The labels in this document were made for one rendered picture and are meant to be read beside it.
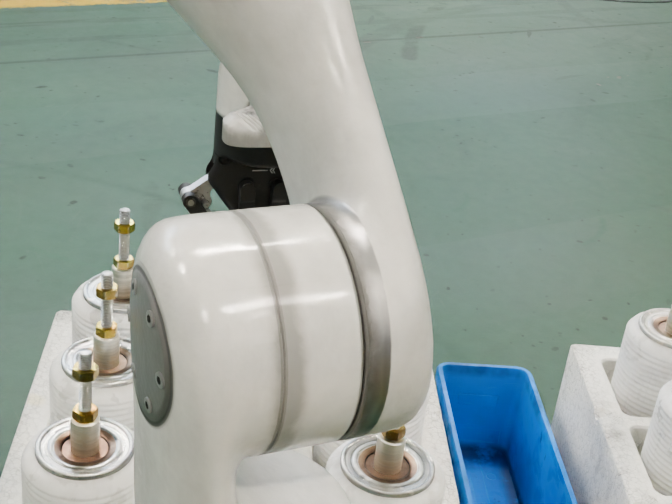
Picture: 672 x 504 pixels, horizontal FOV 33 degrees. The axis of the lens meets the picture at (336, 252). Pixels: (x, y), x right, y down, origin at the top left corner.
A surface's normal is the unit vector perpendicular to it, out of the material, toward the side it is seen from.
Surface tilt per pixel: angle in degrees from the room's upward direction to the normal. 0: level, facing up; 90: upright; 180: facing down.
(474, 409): 88
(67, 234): 0
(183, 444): 93
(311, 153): 99
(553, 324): 0
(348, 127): 62
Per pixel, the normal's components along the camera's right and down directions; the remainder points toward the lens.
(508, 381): 0.05, 0.45
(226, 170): 0.28, 0.47
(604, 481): -0.99, -0.08
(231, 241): 0.20, -0.73
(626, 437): 0.11, -0.87
